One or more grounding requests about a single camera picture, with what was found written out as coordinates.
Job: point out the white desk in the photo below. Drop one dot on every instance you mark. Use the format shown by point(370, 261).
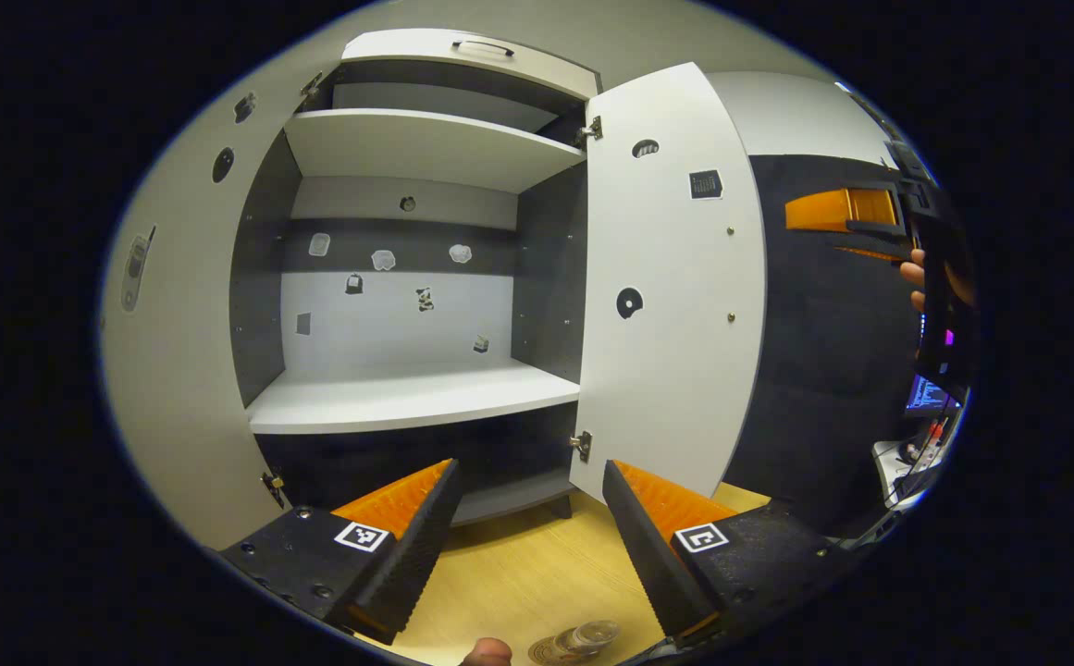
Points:
point(893, 462)

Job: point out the white cabinet door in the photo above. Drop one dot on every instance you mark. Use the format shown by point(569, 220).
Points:
point(675, 370)
point(176, 324)

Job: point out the clear glass bottle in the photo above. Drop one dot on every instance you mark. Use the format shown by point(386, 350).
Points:
point(592, 636)

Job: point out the metal door hinge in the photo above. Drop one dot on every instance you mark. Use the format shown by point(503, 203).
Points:
point(590, 131)
point(273, 488)
point(581, 446)
point(312, 88)

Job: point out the white drawer front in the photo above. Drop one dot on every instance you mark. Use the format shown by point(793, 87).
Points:
point(407, 51)

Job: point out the computer monitor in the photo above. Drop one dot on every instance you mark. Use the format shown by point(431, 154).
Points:
point(930, 396)

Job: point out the white cabinet shelf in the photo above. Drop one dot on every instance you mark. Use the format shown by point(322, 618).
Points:
point(425, 148)

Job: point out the white and grey cabinet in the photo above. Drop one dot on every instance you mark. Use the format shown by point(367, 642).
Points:
point(407, 398)

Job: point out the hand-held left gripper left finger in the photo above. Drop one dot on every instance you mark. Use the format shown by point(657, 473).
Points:
point(425, 546)

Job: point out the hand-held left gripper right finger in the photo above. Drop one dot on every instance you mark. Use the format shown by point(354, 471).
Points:
point(643, 546)

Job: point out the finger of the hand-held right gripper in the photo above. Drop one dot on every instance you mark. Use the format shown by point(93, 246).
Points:
point(879, 252)
point(833, 211)

